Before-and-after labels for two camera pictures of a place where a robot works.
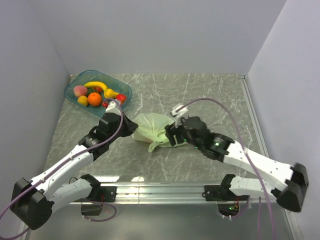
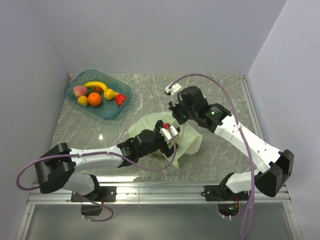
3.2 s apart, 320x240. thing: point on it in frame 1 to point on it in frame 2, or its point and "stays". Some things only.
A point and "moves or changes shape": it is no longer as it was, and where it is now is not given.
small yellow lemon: [83, 100] stays
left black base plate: [109, 192] stays
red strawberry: [121, 97] stays
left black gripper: [130, 125] to [165, 149]
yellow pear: [109, 93] stays
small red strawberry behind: [97, 89] stays
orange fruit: [94, 99] stays
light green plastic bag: [151, 128] moves or changes shape
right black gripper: [170, 130] to [174, 109]
